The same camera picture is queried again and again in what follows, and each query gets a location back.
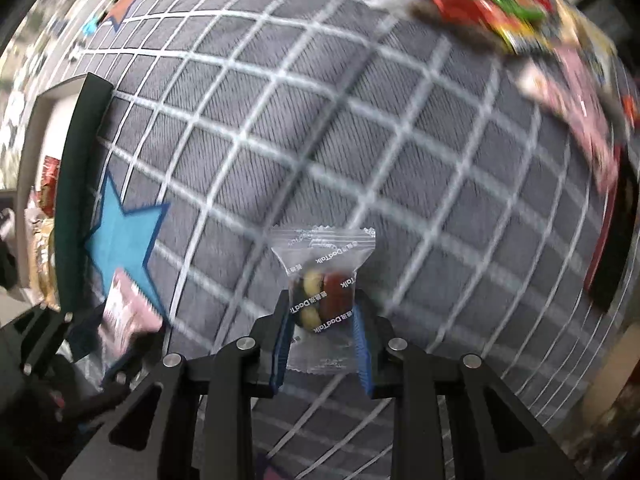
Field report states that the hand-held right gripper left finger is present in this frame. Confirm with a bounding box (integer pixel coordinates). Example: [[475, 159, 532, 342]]
[[62, 290, 294, 480]]

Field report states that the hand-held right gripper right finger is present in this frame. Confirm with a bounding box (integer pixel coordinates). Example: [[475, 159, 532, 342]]
[[352, 293, 584, 480]]

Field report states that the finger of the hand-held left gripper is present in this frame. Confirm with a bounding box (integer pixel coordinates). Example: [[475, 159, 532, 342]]
[[102, 332, 166, 392], [20, 304, 104, 372]]

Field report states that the pink snack packet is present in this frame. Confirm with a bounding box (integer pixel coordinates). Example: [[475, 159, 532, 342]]
[[97, 267, 164, 357]]

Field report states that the clear candy snack packet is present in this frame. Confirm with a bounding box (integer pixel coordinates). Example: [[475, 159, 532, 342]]
[[270, 225, 377, 376]]

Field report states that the dark green box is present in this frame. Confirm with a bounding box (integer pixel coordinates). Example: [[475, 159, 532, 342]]
[[15, 72, 117, 312]]

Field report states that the pile of snack packets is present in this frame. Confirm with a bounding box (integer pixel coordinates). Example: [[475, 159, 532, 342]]
[[370, 0, 640, 196]]

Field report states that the yellow brown snack packet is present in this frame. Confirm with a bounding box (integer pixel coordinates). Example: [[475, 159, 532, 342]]
[[27, 219, 61, 311]]

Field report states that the red snack packet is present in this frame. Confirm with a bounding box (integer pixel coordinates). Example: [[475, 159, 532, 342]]
[[39, 156, 61, 217]]

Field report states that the grey checked blanket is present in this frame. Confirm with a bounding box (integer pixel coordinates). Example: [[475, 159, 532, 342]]
[[0, 0, 640, 480]]

